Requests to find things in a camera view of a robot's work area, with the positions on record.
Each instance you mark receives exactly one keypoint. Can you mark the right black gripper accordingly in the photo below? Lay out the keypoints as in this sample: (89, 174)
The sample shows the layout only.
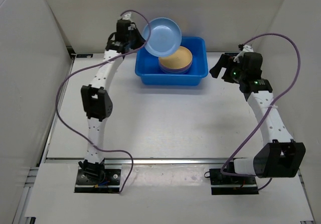
(223, 62)

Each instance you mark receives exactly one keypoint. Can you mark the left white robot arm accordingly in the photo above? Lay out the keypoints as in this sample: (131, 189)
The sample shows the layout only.
(96, 101)

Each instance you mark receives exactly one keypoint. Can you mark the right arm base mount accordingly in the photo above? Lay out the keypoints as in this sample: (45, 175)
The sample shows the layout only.
(230, 185)

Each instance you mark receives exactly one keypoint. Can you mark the yellow plate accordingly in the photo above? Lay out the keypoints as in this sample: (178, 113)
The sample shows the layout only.
(181, 58)

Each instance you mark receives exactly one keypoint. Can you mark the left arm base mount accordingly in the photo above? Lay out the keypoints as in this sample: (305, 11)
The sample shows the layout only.
(96, 178)

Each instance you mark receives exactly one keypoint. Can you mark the purple plate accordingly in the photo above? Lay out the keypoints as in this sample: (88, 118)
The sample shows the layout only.
(175, 73)

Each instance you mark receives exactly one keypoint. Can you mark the pink plate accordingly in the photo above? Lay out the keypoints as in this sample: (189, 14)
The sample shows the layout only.
(164, 68)

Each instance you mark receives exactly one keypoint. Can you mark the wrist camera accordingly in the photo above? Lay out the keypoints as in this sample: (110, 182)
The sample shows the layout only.
(126, 16)
(244, 49)

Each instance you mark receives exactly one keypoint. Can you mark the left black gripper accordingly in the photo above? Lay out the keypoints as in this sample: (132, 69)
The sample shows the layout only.
(140, 40)

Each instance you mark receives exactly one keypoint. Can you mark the blue plate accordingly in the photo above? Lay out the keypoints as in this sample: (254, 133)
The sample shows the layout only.
(163, 37)

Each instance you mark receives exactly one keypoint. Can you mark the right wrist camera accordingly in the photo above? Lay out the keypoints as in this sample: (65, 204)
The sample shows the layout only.
(244, 49)

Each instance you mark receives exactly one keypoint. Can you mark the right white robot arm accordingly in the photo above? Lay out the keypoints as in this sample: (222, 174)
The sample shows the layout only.
(281, 155)

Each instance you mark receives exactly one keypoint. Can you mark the blue plastic bin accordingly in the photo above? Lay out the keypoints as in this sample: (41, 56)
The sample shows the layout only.
(148, 69)

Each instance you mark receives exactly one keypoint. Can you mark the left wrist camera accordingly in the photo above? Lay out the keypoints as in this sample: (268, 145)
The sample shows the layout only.
(126, 16)

